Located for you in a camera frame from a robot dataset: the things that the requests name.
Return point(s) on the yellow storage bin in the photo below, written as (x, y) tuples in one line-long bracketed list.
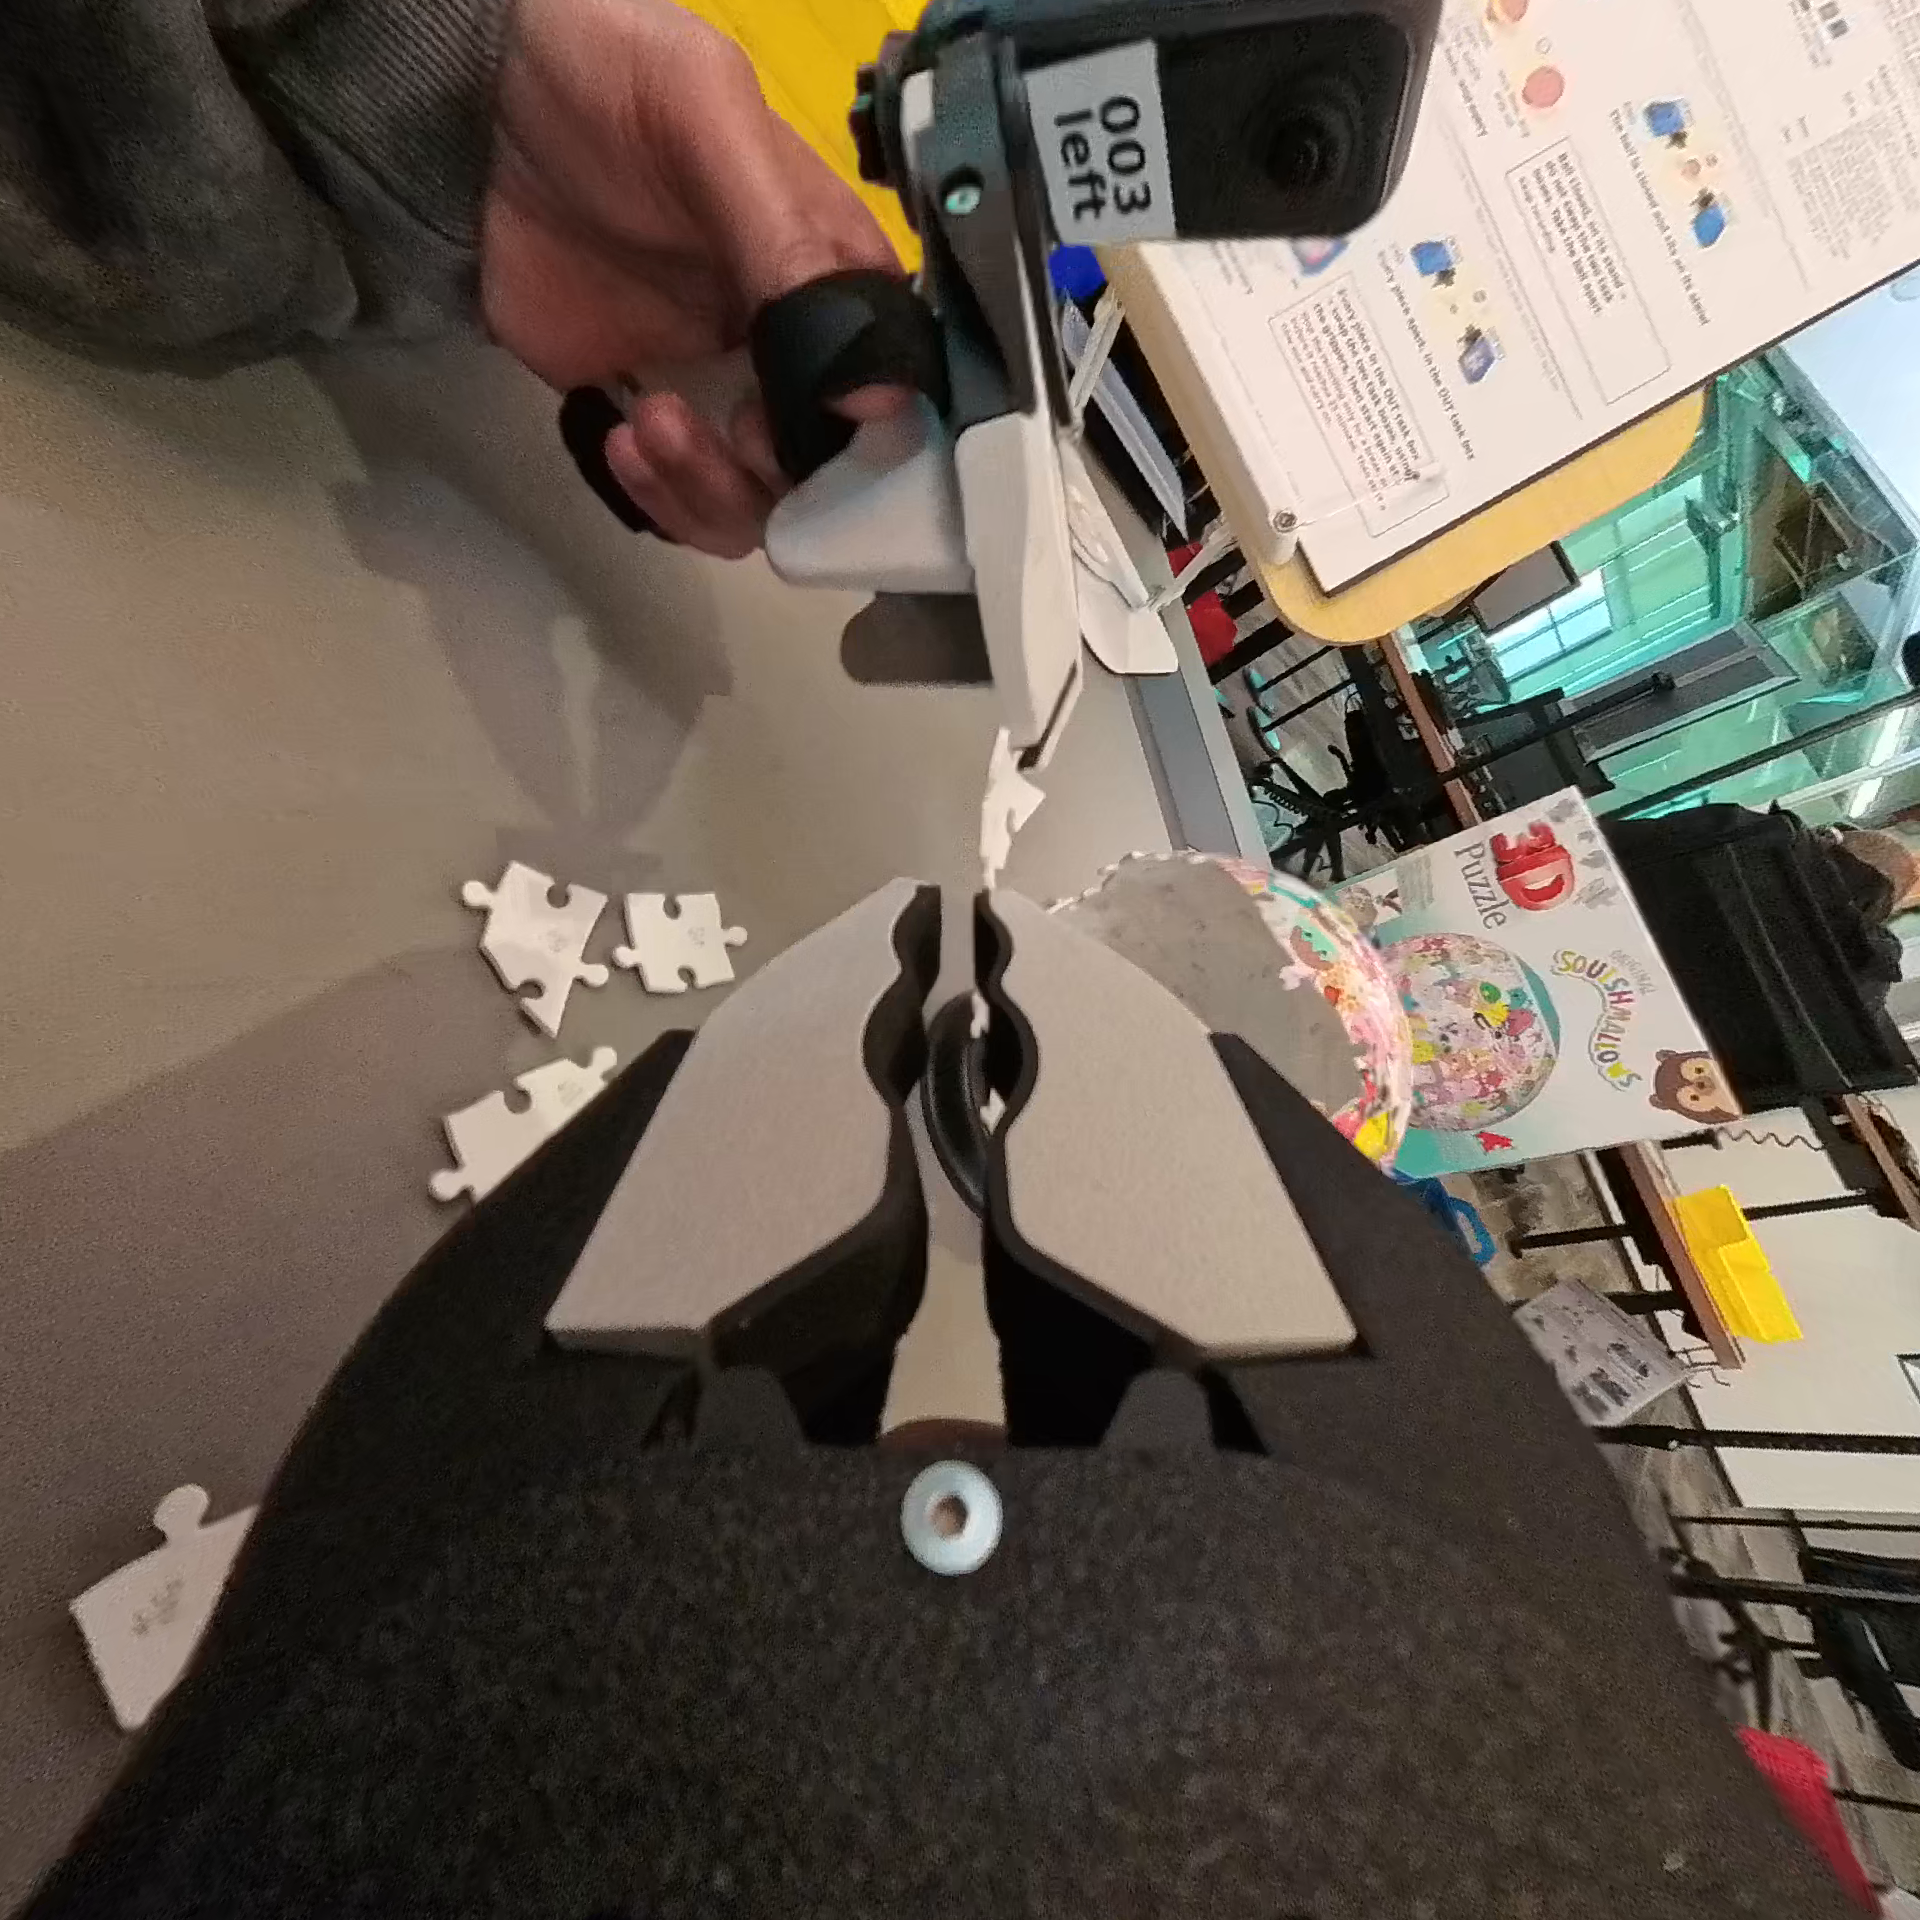
[(1740, 1276), (810, 76)]

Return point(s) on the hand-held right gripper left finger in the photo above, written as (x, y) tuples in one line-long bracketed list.
[(750, 1184)]

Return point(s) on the colourful 3D puzzle ball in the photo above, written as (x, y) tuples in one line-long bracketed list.
[(1201, 960)]

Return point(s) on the black office chair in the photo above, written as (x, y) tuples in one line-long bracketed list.
[(1756, 960)]

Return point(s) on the white puzzle piece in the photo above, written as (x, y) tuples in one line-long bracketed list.
[(1009, 802), (539, 937), (149, 1622), (674, 943)]

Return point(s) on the wooden table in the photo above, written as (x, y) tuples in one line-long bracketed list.
[(1681, 1259)]

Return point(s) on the cardboard box with printed sheet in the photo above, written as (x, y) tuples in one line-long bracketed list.
[(1576, 224)]

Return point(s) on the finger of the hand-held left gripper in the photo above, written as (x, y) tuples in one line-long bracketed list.
[(1027, 570)]

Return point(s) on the white board stand base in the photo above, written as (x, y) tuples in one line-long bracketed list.
[(1124, 615)]

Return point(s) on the blue bag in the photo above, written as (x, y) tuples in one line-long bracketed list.
[(1462, 1219)]

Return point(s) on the colourful puzzle box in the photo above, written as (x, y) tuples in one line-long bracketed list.
[(1560, 991)]

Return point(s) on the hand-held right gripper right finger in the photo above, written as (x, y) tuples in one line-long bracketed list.
[(1171, 1200)]

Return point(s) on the red storage bin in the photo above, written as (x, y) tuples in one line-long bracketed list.
[(1809, 1815)]

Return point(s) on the black ball stand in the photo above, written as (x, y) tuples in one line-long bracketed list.
[(954, 1126)]

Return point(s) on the person's left hand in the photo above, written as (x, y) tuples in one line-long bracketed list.
[(628, 211)]

